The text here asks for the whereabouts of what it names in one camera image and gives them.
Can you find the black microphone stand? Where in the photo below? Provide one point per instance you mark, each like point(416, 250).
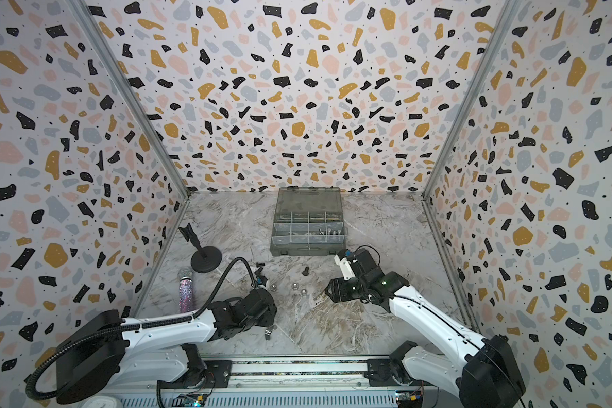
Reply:
point(206, 258)

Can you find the green circuit board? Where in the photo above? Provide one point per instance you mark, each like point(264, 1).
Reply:
point(192, 400)

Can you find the glitter handheld microphone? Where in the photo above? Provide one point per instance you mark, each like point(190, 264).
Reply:
point(185, 291)

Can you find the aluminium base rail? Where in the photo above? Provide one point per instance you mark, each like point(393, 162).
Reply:
point(277, 381)

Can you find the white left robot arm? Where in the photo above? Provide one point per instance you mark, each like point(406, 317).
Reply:
point(108, 348)

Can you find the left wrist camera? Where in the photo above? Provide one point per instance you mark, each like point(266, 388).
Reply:
point(261, 279)

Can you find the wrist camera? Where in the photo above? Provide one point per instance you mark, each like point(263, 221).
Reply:
point(341, 260)
point(261, 279)

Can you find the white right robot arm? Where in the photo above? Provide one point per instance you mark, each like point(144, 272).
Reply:
point(480, 371)

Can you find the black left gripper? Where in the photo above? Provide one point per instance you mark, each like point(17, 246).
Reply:
point(271, 314)

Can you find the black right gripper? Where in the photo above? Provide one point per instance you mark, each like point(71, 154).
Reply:
point(337, 287)

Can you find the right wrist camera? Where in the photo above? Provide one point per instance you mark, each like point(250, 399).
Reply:
point(341, 260)

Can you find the grey compartment organizer box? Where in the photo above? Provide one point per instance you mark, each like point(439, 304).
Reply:
point(308, 221)

